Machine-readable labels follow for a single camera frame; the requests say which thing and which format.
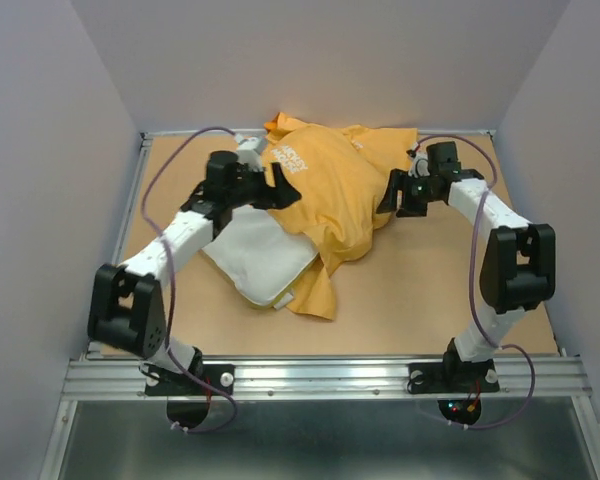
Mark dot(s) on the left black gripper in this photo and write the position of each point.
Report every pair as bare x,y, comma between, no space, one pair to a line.
280,196

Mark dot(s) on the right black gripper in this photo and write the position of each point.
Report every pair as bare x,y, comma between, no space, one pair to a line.
399,180

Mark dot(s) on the orange patterned pillowcase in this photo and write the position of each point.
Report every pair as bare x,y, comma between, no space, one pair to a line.
342,175

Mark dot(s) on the white pillow yellow edge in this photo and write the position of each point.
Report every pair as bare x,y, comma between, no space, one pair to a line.
260,258

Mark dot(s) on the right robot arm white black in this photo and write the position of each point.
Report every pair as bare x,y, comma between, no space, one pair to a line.
512,262

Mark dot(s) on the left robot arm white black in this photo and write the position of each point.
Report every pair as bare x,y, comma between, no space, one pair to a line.
127,309

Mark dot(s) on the metal sheet panel front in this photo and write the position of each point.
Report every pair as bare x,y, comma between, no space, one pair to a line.
324,440

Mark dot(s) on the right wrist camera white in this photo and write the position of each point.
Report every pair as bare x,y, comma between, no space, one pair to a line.
419,163

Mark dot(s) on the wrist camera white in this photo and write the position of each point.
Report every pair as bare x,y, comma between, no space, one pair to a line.
249,150
419,163

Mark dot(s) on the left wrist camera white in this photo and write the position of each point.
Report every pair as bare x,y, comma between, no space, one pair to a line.
249,150

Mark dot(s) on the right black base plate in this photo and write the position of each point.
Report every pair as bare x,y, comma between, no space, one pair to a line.
461,388

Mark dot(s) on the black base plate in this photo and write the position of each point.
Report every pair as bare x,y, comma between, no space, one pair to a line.
189,404
461,388

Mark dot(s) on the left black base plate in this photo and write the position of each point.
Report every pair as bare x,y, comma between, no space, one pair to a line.
189,404

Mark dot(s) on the aluminium rail left side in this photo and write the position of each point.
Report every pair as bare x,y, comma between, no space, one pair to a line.
95,350

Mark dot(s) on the aluminium frame rail front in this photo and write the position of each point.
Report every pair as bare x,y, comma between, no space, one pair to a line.
320,378

